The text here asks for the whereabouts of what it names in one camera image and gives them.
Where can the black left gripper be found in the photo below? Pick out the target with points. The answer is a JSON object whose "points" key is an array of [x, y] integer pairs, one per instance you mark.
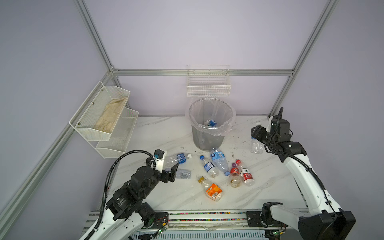
{"points": [[165, 177]]}

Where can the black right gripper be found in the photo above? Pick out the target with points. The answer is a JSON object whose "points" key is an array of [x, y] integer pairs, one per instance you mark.
{"points": [[257, 130]]}

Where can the clear bottle blue label white cap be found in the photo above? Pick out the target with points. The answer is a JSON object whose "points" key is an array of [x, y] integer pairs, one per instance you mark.
{"points": [[180, 158]]}

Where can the small bottle blue cap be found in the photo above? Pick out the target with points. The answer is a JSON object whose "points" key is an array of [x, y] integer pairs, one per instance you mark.
{"points": [[209, 167]]}

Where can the orange label bottle yellow cap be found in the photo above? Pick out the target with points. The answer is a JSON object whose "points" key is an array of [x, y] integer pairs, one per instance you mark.
{"points": [[213, 191]]}

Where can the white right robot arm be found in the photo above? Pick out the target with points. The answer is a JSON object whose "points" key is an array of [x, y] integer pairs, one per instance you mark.
{"points": [[326, 219]]}

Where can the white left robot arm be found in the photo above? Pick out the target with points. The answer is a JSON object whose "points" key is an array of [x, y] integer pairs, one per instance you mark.
{"points": [[125, 212]]}

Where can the clear plastic bin liner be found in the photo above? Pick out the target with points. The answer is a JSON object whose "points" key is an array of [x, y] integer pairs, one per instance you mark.
{"points": [[200, 110]]}

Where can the grey mesh waste bin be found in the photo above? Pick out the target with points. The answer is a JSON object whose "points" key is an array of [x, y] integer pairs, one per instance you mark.
{"points": [[206, 142]]}

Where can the large clear bottle light-blue label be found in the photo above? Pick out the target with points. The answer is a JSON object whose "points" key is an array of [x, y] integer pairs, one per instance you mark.
{"points": [[220, 161]]}

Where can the red label bottle purple cap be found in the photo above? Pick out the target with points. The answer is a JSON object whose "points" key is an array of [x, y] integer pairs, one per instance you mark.
{"points": [[234, 172]]}

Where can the lower white mesh shelf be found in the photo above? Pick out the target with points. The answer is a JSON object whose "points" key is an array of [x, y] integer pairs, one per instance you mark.
{"points": [[121, 135]]}

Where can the white mesh shelf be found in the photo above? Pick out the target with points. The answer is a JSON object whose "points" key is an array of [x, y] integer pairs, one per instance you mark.
{"points": [[97, 118], [121, 135]]}

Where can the beige cloth in shelf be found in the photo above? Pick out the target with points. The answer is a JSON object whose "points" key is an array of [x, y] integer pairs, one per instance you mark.
{"points": [[110, 115]]}

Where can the upper white mesh shelf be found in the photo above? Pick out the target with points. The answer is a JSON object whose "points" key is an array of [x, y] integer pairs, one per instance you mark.
{"points": [[97, 118]]}

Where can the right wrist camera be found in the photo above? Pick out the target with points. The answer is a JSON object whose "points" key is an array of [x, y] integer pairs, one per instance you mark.
{"points": [[271, 124]]}

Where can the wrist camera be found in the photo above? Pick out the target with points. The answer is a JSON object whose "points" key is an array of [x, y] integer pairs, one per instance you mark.
{"points": [[271, 124], [159, 158]]}

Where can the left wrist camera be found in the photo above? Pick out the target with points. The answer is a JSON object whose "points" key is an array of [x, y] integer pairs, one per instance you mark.
{"points": [[159, 158]]}

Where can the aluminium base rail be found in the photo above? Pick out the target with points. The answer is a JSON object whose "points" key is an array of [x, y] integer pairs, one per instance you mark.
{"points": [[187, 225]]}

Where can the white wire wall basket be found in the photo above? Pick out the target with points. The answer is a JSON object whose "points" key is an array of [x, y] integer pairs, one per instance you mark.
{"points": [[208, 81]]}

